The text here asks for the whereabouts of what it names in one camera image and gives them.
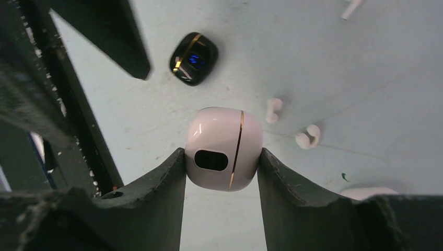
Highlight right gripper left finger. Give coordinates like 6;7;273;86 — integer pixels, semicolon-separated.
1;148;186;250

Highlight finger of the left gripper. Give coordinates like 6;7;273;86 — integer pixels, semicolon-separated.
48;0;151;80

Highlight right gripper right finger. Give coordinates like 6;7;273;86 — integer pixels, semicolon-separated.
257;149;442;250

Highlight black earbud charging case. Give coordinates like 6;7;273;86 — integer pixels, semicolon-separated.
169;32;218;86

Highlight white case with black window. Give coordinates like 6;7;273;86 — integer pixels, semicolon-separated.
184;107;263;192

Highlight white earbud near case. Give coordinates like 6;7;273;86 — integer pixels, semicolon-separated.
265;98;283;124

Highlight white earbud lower centre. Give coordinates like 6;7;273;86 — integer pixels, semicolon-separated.
295;124;321;150

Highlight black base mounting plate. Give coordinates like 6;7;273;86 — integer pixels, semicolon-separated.
1;1;123;199

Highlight white earbud top centre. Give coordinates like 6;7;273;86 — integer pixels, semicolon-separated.
341;0;364;20

